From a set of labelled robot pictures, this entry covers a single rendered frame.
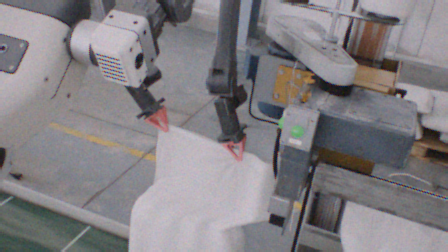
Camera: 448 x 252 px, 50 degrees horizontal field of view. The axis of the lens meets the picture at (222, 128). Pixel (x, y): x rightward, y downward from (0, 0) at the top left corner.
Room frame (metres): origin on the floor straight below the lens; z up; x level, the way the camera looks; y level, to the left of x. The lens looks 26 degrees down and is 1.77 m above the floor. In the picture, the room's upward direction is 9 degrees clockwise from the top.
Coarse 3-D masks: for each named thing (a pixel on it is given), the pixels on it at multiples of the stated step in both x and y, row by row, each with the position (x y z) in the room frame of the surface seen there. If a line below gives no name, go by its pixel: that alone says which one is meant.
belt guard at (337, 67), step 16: (272, 16) 1.63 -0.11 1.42; (288, 16) 1.67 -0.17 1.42; (272, 32) 1.54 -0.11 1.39; (288, 32) 1.44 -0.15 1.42; (320, 32) 1.50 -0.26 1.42; (288, 48) 1.42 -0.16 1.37; (304, 48) 1.33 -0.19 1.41; (320, 48) 1.32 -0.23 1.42; (336, 48) 1.34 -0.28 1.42; (304, 64) 1.31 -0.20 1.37; (320, 64) 1.24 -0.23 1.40; (336, 64) 1.19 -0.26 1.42; (352, 64) 1.21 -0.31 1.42; (336, 80) 1.18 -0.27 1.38; (352, 80) 1.20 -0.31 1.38
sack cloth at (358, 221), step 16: (352, 208) 1.19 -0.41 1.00; (368, 208) 1.18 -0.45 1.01; (352, 224) 1.18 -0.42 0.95; (368, 224) 1.17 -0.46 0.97; (384, 224) 1.16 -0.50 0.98; (400, 224) 1.15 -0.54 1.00; (416, 224) 1.14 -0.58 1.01; (352, 240) 1.17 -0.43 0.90; (368, 240) 1.15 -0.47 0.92; (384, 240) 1.15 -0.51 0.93; (400, 240) 1.14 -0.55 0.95; (416, 240) 1.13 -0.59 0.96; (432, 240) 1.12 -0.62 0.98
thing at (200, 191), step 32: (160, 160) 1.39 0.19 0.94; (192, 160) 1.34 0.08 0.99; (224, 160) 1.30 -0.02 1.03; (256, 160) 1.26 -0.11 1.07; (160, 192) 1.35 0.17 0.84; (192, 192) 1.33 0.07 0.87; (224, 192) 1.29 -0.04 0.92; (256, 192) 1.24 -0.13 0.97; (160, 224) 1.28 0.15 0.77; (192, 224) 1.25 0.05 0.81; (224, 224) 1.24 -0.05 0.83
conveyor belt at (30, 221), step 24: (0, 192) 1.83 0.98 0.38; (0, 216) 1.67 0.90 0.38; (24, 216) 1.69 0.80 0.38; (48, 216) 1.71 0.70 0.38; (0, 240) 1.52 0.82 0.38; (24, 240) 1.54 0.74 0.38; (48, 240) 1.56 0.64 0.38; (72, 240) 1.58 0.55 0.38; (96, 240) 1.60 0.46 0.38; (120, 240) 1.63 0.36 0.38
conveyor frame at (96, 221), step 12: (12, 192) 1.85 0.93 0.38; (24, 192) 1.83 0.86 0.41; (36, 192) 1.82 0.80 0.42; (36, 204) 1.81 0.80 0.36; (48, 204) 1.79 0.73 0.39; (60, 204) 1.77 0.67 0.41; (72, 216) 1.75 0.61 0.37; (84, 216) 1.73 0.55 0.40; (96, 216) 1.71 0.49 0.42; (96, 228) 1.71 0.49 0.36; (108, 228) 1.69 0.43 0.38; (120, 228) 1.67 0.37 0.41
